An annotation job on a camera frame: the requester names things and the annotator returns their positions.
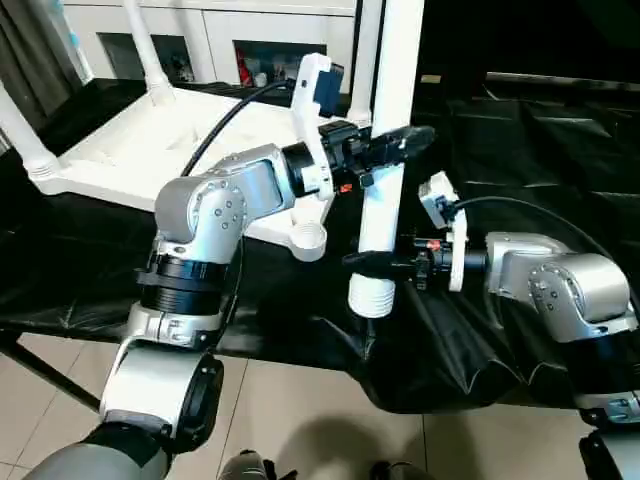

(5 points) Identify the white plastic table leg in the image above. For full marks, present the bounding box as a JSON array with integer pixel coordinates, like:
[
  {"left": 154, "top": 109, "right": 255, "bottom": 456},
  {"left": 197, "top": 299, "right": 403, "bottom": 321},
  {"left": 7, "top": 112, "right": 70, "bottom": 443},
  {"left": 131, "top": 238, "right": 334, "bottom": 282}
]
[
  {"left": 351, "top": 0, "right": 385, "bottom": 127},
  {"left": 0, "top": 78, "right": 60, "bottom": 182},
  {"left": 346, "top": 0, "right": 427, "bottom": 320},
  {"left": 121, "top": 0, "right": 177, "bottom": 107}
]

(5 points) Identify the white plastic table top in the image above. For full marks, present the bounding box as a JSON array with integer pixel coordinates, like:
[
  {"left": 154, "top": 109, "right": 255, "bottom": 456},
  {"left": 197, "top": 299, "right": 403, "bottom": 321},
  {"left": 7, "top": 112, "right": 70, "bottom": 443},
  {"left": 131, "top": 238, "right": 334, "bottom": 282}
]
[{"left": 24, "top": 84, "right": 377, "bottom": 264}]

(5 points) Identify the white glass door cabinet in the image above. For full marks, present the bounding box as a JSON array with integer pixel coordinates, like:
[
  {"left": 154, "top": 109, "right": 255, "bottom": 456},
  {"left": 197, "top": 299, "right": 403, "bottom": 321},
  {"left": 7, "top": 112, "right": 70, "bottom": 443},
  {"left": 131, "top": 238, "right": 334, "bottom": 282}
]
[{"left": 58, "top": 0, "right": 360, "bottom": 91}]

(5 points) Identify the black right robot foot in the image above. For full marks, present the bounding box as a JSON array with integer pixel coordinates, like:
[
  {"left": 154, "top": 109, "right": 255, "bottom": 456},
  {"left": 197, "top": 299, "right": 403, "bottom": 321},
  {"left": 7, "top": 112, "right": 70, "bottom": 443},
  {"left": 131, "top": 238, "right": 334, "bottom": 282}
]
[{"left": 370, "top": 460, "right": 437, "bottom": 480}]

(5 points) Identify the black robot foot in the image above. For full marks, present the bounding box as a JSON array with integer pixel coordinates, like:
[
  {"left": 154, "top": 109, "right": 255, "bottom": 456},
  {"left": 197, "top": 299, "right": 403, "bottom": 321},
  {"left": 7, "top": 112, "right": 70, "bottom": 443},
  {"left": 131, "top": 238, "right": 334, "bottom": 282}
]
[
  {"left": 370, "top": 460, "right": 437, "bottom": 480},
  {"left": 220, "top": 451, "right": 283, "bottom": 480}
]

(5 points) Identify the black left robot foot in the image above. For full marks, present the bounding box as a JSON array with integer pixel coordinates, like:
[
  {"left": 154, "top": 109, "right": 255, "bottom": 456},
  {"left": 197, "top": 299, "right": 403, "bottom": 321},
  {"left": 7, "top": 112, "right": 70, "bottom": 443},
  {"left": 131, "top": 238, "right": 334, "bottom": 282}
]
[{"left": 220, "top": 451, "right": 283, "bottom": 480}]

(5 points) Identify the black table mat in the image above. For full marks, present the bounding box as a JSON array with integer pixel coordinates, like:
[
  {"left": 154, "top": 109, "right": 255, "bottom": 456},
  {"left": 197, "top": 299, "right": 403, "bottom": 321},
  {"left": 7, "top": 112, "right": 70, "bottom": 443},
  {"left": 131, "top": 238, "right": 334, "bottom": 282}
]
[{"left": 0, "top": 78, "right": 640, "bottom": 413}]

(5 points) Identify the light blue background object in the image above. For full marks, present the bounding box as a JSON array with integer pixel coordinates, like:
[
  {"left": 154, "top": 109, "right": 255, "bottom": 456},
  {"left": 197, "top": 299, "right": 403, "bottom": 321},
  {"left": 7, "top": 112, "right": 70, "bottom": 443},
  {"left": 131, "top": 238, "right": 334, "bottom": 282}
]
[{"left": 50, "top": 0, "right": 93, "bottom": 83}]

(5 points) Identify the grey curtain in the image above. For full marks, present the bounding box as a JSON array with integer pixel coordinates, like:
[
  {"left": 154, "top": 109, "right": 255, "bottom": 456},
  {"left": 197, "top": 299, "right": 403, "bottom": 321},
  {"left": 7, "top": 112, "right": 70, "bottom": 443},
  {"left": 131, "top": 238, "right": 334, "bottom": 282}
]
[{"left": 0, "top": 0, "right": 91, "bottom": 113}]

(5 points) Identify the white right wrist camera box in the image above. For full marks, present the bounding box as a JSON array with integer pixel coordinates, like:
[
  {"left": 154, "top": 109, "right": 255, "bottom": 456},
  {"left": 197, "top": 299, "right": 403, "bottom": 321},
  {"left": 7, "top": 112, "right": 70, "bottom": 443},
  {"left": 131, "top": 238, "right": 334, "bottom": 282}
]
[{"left": 416, "top": 169, "right": 470, "bottom": 294}]

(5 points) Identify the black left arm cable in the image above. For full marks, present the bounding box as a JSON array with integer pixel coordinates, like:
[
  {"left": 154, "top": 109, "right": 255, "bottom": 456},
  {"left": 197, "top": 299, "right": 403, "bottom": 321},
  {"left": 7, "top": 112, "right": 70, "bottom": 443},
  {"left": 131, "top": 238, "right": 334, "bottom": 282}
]
[{"left": 178, "top": 80, "right": 303, "bottom": 333}]

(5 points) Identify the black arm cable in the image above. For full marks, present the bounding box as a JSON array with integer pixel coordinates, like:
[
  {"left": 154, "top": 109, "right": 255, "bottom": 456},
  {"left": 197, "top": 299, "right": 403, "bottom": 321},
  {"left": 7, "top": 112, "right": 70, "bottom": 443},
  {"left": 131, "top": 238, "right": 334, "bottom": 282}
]
[
  {"left": 445, "top": 194, "right": 613, "bottom": 263},
  {"left": 178, "top": 80, "right": 303, "bottom": 333}
]

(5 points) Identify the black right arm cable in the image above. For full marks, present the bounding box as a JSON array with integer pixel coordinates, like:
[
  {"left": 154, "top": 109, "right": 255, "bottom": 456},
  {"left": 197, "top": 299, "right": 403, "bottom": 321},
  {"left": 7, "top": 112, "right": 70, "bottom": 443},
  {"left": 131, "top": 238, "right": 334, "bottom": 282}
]
[{"left": 445, "top": 194, "right": 613, "bottom": 263}]

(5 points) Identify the black metal table frame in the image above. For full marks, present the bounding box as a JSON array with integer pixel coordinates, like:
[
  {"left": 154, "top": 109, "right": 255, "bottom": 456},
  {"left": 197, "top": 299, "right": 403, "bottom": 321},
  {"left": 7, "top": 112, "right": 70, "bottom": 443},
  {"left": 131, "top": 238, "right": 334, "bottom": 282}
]
[{"left": 0, "top": 333, "right": 103, "bottom": 412}]

